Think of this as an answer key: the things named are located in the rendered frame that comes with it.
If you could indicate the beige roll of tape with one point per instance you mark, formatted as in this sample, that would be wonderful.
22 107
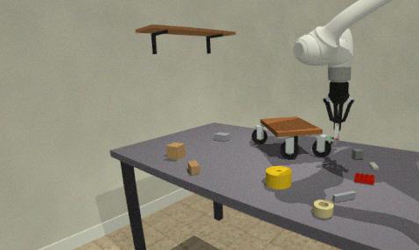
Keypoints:
321 212

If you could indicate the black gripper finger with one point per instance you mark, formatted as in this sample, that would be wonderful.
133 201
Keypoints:
350 102
329 110

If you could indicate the yellow short cylinder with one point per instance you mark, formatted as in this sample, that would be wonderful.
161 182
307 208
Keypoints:
278 177

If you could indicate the red toy building brick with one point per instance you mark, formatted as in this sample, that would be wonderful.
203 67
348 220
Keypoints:
365 179

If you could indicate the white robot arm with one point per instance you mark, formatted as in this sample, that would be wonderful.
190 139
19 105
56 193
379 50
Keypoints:
324 45

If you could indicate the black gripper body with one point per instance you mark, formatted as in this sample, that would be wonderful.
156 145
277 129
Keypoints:
339 89

